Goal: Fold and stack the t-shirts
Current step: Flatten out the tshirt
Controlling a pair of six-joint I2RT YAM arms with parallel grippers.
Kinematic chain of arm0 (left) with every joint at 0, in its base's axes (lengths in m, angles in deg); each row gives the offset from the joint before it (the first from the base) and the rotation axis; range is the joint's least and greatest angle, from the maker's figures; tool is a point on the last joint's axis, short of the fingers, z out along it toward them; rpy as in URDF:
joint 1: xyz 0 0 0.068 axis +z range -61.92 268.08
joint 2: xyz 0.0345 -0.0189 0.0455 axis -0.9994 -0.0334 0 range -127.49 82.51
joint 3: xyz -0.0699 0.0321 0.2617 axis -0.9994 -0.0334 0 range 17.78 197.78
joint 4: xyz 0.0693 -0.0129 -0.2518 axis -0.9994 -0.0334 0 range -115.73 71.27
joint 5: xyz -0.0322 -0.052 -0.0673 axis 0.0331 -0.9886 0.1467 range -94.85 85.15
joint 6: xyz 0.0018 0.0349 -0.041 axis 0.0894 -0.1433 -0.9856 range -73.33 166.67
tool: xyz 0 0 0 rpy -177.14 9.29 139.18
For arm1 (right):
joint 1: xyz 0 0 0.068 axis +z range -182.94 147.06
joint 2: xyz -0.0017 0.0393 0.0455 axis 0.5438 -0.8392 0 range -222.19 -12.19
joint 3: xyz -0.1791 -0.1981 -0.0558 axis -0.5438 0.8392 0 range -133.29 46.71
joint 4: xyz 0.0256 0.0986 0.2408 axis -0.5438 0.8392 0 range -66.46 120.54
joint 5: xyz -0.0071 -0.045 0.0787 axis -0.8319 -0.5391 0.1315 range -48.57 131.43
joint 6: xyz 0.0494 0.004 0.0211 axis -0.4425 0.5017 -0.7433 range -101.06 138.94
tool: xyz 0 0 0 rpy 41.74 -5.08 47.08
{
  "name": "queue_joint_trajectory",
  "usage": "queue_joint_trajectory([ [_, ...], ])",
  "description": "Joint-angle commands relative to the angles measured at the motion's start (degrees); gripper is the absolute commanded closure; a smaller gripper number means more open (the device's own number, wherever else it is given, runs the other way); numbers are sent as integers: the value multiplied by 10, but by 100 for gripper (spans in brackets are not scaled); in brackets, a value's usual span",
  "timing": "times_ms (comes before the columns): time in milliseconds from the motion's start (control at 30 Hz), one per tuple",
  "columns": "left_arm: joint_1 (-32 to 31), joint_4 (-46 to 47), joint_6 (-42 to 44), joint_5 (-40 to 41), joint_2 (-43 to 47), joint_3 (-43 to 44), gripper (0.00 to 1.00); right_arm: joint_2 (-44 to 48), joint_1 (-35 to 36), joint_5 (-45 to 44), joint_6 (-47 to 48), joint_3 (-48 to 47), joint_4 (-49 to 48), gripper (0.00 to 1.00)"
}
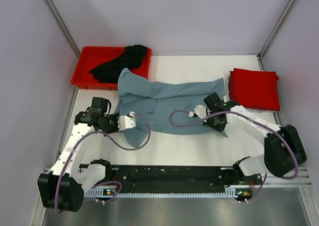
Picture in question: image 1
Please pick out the red plastic bin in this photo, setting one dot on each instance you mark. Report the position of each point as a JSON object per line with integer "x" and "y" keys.
{"x": 91, "y": 57}

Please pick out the blue grey t shirt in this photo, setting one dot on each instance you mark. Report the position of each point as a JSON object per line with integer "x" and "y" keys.
{"x": 162, "y": 107}

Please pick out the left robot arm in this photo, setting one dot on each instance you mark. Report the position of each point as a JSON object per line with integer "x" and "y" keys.
{"x": 63, "y": 187}

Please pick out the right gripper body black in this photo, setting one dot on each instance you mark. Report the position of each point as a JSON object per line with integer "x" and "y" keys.
{"x": 213, "y": 123}

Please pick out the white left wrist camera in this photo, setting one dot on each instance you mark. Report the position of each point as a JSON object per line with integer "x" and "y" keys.
{"x": 127, "y": 121}

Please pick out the black t shirt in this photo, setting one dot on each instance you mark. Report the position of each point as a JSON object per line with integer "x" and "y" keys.
{"x": 131, "y": 58}

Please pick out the red t shirt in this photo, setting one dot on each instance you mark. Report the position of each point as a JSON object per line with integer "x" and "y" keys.
{"x": 254, "y": 89}

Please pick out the grey slotted cable duct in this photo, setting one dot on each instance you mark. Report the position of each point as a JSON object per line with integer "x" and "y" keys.
{"x": 103, "y": 193}

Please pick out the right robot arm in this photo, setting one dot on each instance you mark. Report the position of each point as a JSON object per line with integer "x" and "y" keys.
{"x": 283, "y": 149}

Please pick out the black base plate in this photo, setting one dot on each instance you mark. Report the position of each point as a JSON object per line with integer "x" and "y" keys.
{"x": 177, "y": 179}

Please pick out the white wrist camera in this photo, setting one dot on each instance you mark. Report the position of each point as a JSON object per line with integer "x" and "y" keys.
{"x": 127, "y": 121}
{"x": 200, "y": 111}

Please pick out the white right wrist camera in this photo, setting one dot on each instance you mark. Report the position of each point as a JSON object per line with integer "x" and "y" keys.
{"x": 200, "y": 111}

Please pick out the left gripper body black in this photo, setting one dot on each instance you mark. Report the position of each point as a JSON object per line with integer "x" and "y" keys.
{"x": 110, "y": 124}

